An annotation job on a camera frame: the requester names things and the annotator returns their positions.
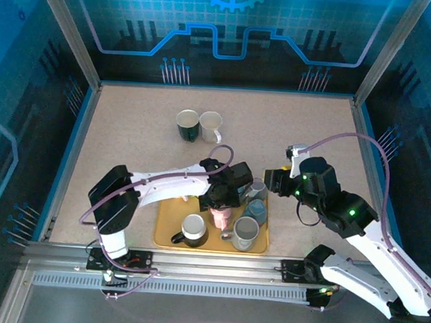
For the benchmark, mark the small grey mug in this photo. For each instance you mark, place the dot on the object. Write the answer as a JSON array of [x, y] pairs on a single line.
[[258, 189]]

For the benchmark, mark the pink faceted mug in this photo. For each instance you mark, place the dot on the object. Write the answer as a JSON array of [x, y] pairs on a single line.
[[220, 216]]

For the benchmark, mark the teal textured mug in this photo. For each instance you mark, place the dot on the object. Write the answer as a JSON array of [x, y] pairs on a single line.
[[255, 209]]

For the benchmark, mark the large grey mug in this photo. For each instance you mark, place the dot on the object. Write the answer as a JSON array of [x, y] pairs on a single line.
[[246, 231]]

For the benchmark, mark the black mug white base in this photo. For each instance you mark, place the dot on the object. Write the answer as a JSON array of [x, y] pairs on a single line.
[[194, 228]]

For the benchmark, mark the white faceted mug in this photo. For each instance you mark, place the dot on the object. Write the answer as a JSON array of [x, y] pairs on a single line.
[[210, 124]]

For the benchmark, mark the dark green mug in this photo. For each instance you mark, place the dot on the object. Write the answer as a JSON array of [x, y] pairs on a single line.
[[187, 125]]

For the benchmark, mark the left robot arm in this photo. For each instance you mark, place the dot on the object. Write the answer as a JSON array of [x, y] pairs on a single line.
[[170, 188]]

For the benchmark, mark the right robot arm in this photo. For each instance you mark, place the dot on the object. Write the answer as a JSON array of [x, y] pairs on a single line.
[[371, 248]]

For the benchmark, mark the yellow tray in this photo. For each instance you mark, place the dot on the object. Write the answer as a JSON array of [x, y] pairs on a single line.
[[168, 221]]

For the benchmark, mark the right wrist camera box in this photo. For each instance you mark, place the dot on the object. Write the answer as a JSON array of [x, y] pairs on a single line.
[[296, 163]]

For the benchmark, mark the aluminium side rail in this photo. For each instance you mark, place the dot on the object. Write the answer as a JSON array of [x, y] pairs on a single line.
[[85, 124], [363, 141]]

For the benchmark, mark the aluminium front rail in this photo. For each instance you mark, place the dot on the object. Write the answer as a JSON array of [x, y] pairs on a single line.
[[213, 264]]

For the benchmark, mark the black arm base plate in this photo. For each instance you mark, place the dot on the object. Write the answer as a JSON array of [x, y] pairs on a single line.
[[291, 272], [140, 261]]

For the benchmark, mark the aluminium frame post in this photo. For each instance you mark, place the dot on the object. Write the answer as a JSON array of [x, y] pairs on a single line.
[[69, 32], [390, 51]]

